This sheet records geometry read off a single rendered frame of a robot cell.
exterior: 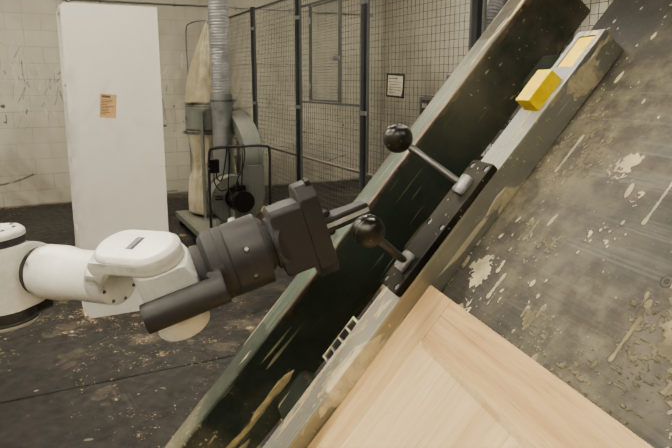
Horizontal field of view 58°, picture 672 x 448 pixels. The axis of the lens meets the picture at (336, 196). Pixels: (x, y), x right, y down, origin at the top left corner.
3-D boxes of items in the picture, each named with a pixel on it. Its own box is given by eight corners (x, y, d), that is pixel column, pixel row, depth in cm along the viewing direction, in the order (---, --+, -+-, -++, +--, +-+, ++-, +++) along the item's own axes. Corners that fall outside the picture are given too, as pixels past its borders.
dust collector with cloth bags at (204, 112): (176, 224, 672) (165, 21, 631) (236, 218, 703) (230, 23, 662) (207, 256, 552) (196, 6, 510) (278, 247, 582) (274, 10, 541)
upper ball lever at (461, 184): (460, 205, 77) (377, 144, 80) (478, 181, 77) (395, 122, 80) (463, 201, 73) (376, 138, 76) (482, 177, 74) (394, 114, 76)
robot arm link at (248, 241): (297, 171, 78) (210, 203, 76) (316, 183, 69) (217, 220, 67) (325, 258, 82) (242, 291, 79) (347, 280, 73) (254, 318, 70)
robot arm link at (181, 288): (239, 280, 80) (155, 313, 77) (214, 212, 74) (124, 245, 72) (260, 330, 70) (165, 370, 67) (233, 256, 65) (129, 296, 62)
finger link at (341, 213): (370, 209, 75) (325, 227, 74) (362, 204, 78) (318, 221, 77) (367, 197, 75) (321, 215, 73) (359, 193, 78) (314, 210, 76)
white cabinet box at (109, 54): (79, 291, 458) (55, 12, 420) (157, 280, 483) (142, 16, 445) (85, 319, 404) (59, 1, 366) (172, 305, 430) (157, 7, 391)
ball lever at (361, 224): (390, 269, 77) (339, 230, 67) (408, 245, 77) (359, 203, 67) (411, 285, 75) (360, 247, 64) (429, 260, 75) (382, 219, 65)
